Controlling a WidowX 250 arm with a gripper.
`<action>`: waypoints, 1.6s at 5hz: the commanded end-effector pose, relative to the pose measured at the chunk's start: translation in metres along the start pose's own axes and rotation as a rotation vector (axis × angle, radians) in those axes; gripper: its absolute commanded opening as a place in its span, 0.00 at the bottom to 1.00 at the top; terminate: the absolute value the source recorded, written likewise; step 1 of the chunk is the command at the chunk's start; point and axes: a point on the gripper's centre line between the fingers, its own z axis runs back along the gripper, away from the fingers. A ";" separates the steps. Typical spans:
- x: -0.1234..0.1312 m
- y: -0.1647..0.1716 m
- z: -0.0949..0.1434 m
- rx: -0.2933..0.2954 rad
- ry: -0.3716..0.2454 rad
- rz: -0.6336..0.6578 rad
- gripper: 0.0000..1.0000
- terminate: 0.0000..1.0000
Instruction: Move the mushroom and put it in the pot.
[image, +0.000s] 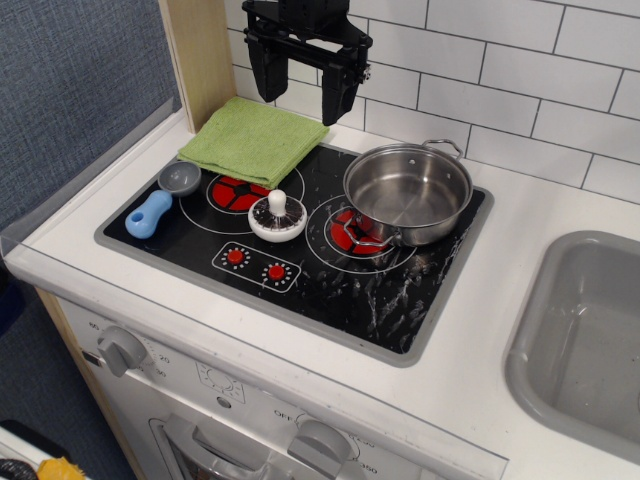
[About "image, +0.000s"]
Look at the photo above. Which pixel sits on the green folded cloth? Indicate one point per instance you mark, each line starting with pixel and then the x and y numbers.
pixel 253 142

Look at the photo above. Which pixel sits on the grey left oven knob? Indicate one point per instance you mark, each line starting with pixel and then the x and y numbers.
pixel 120 350

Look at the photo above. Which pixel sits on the stainless steel pot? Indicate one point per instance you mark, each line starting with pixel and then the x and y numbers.
pixel 406 194

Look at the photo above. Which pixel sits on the grey sink basin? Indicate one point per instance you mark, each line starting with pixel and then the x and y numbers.
pixel 573 365

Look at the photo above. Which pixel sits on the wooden side post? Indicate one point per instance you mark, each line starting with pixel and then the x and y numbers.
pixel 197 36

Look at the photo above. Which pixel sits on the black toy stovetop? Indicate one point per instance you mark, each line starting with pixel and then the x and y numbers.
pixel 383 302

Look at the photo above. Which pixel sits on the grey oven knob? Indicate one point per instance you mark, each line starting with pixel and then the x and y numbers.
pixel 120 350
pixel 320 447

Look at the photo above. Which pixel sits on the grey right oven knob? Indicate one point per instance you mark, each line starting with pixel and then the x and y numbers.
pixel 320 447

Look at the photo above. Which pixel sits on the white toy oven front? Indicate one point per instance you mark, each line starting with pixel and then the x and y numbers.
pixel 183 419

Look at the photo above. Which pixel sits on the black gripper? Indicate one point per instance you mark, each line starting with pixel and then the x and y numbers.
pixel 314 33

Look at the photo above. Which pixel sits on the blue grey toy scoop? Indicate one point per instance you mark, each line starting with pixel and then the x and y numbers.
pixel 176 180

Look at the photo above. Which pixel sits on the yellow object at corner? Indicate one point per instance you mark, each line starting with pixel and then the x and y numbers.
pixel 59 469

